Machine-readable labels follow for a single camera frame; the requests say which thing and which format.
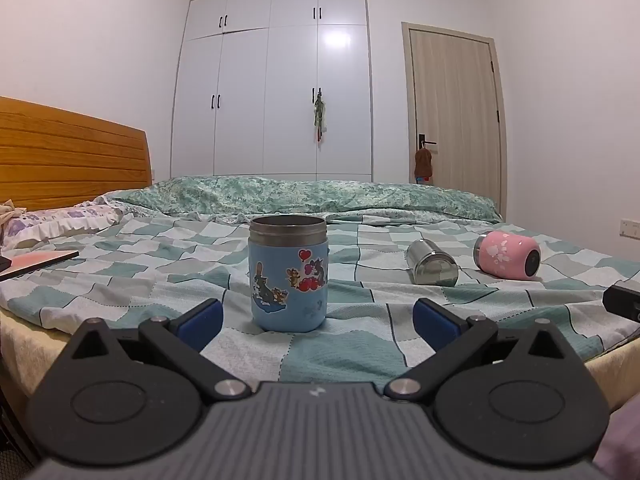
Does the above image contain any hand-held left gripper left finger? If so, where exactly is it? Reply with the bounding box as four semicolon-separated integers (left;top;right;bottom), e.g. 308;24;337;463
65;298;253;403

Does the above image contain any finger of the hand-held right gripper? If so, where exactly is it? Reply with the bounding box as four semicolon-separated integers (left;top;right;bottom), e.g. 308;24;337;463
602;284;640;324

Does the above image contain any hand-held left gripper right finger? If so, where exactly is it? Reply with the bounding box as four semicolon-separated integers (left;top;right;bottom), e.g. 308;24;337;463
384;298;576;403

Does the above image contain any stainless steel cup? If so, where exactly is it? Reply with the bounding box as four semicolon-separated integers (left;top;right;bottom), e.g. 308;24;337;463
406;239;460;287

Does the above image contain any pink paw print cup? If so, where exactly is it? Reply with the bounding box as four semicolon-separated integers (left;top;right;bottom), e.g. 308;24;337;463
474;231;542;281

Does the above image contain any blue cartoon sticker cup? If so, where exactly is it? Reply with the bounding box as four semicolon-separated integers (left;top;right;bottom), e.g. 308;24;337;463
247;214;330;333

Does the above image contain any checkered green bed sheet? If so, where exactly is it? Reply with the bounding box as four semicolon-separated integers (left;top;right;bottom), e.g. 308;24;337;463
0;207;640;386

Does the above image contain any person's purple clothing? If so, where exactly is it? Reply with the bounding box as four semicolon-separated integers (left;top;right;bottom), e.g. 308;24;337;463
594;394;640;480

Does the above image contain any brown hanging cloth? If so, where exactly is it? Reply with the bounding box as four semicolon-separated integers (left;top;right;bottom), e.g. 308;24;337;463
413;147;435;185

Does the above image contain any green floral quilt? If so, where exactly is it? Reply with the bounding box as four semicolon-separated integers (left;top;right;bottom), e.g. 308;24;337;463
95;176;503;226

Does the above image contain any purple floral pillow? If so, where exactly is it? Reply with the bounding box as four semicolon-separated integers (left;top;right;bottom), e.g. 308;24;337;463
0;202;126;252

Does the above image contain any pink and black book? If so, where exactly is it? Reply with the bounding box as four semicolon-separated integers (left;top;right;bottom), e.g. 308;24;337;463
0;249;81;283

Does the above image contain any beige mattress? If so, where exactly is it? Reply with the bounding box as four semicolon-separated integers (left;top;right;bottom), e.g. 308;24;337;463
0;305;640;428

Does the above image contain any wooden headboard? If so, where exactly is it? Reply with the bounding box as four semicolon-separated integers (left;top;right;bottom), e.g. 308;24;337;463
0;96;152;211

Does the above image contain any beige wooden door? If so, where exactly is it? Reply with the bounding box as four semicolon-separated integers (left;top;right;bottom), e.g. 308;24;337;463
401;21;508;222

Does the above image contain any beige cloth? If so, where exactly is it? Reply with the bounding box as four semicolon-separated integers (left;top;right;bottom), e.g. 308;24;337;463
0;199;28;241

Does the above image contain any green hanging ornament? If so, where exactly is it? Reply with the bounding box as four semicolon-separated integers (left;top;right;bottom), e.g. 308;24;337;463
312;87;329;144

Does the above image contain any white wardrobe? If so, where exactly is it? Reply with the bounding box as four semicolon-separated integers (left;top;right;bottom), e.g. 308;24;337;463
170;0;374;183

